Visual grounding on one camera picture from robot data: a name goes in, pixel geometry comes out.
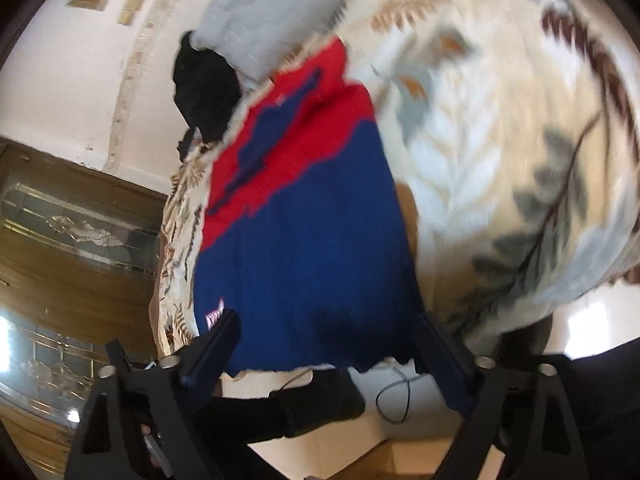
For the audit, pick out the grey quilted pillow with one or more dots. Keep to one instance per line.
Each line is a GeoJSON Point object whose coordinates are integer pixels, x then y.
{"type": "Point", "coordinates": [265, 15]}

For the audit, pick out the floral fleece blanket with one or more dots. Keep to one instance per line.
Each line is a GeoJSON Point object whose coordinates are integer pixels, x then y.
{"type": "Point", "coordinates": [500, 110]}

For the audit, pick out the black cloth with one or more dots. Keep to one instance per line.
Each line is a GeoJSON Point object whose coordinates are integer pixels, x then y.
{"type": "Point", "coordinates": [205, 85]}

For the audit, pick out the small rectangular wall opening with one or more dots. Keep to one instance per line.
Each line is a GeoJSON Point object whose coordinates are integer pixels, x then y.
{"type": "Point", "coordinates": [131, 7]}

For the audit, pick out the cardboard box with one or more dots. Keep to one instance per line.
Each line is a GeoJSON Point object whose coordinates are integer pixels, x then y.
{"type": "Point", "coordinates": [400, 460]}

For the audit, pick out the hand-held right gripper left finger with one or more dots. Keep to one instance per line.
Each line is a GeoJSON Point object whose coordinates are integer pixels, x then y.
{"type": "Point", "coordinates": [210, 347]}

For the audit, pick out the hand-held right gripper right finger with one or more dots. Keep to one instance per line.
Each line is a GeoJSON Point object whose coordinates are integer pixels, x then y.
{"type": "Point", "coordinates": [442, 360]}

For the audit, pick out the wooden door with glass panels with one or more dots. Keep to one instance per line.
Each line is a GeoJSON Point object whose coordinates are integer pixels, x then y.
{"type": "Point", "coordinates": [75, 280]}

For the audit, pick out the blue and red garment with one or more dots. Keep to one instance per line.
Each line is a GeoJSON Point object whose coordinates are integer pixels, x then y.
{"type": "Point", "coordinates": [310, 240]}

